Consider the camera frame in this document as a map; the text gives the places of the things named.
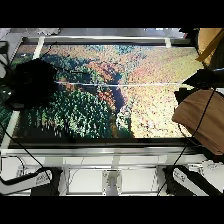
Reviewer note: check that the brown garment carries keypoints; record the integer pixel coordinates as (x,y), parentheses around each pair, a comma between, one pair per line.
(200,116)

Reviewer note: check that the silver frame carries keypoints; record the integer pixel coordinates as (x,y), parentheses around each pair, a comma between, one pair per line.
(113,152)

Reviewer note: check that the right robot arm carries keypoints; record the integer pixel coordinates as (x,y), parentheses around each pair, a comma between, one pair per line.
(186,181)

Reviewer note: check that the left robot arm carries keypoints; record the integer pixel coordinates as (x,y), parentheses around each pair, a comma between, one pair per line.
(23,181)

